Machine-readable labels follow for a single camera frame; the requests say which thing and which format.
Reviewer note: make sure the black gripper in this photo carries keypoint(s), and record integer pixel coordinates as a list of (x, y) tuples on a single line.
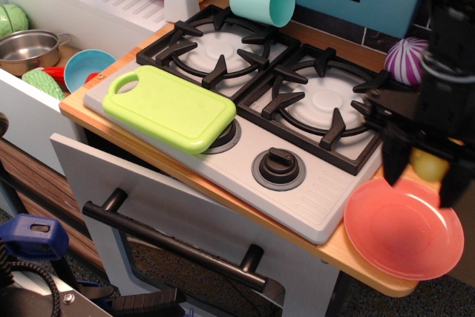
[(438, 119)]

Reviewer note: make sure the yellow toy potato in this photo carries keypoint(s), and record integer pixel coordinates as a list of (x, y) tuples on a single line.
[(428, 166)]

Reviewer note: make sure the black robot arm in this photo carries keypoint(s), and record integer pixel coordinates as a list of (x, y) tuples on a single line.
[(449, 56)]

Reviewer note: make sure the pink plastic plate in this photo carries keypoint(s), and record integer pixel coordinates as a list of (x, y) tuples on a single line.
[(403, 231)]

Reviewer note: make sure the purple toy onion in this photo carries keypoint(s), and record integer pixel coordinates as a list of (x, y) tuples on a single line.
[(403, 61)]

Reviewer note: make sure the grey toy stove top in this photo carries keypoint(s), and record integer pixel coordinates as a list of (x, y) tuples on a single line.
[(312, 210)]

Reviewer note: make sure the right black burner grate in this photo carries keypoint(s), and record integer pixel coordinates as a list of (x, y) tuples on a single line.
[(307, 99)]

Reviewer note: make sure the black burner grate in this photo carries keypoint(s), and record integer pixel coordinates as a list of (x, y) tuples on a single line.
[(219, 51), (307, 99)]

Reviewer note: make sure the hidden black stove knob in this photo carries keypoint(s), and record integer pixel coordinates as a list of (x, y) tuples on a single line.
[(227, 139)]

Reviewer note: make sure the teal plastic cup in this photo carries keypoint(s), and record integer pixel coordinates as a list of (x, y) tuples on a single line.
[(276, 13)]

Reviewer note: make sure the left black burner grate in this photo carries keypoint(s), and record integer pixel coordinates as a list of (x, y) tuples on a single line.
[(219, 51)]

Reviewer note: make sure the green plastic cutting board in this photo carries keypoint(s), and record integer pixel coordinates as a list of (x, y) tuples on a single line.
[(168, 108)]

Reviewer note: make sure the grey oven door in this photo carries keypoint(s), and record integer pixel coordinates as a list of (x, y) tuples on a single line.
[(299, 284)]

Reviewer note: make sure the white toy sink unit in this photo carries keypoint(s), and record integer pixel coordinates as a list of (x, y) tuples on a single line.
[(114, 26)]

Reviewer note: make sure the blue plastic bowl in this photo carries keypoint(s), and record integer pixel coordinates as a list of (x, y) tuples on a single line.
[(81, 65)]

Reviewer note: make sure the red toy pepper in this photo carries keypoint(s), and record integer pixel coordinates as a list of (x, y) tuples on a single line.
[(57, 73)]

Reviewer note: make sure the blue clamp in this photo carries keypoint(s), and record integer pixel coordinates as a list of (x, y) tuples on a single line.
[(35, 238)]

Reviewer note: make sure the green toy cucumber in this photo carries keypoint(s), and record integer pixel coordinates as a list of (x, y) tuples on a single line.
[(44, 82)]

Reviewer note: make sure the steel pot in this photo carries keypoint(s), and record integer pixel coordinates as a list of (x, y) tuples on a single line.
[(26, 50)]

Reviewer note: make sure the green toy cabbage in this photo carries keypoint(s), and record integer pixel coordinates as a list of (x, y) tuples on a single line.
[(13, 19)]

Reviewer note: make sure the black oven door handle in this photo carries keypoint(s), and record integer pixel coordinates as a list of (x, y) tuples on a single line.
[(244, 273)]

